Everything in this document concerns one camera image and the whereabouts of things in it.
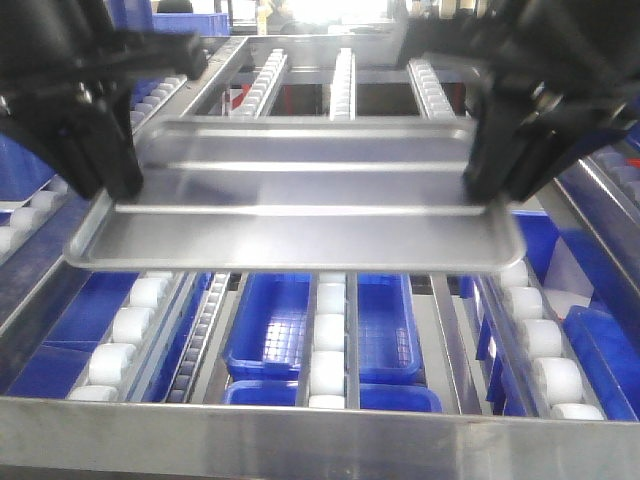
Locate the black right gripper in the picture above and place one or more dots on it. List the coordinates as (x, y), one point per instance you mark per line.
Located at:
(556, 81)

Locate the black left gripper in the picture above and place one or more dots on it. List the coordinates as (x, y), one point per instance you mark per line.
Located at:
(68, 75)

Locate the silver ribbed metal tray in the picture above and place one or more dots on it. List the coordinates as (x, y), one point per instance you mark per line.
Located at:
(381, 194)

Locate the far left roller track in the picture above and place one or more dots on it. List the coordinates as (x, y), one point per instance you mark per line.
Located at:
(20, 218)

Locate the large blue crate left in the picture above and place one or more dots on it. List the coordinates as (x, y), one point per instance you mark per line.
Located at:
(22, 172)

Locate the far right roller track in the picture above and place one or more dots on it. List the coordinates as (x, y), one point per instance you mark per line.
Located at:
(620, 171)

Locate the blue crate in background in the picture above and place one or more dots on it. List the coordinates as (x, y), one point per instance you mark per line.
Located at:
(209, 25)

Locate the right white roller track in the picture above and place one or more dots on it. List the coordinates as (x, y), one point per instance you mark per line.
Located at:
(532, 348)

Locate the white roller track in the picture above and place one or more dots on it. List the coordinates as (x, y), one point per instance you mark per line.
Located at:
(154, 327)
(532, 348)
(329, 376)

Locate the blue bin below left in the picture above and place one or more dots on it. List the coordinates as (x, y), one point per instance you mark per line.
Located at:
(57, 358)

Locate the blue bin below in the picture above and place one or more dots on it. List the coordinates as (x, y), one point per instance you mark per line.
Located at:
(604, 351)
(268, 333)
(57, 358)

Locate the left white roller track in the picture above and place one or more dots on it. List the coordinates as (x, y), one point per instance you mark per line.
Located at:
(154, 327)

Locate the blue bin below right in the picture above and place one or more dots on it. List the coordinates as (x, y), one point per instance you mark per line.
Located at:
(604, 351)

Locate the blue bin below centre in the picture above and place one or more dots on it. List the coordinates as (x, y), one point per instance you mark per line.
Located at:
(268, 333)

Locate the blue bin front centre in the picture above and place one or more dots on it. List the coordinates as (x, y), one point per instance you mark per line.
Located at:
(412, 398)

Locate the centre white roller track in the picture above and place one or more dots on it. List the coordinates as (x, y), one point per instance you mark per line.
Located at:
(329, 376)

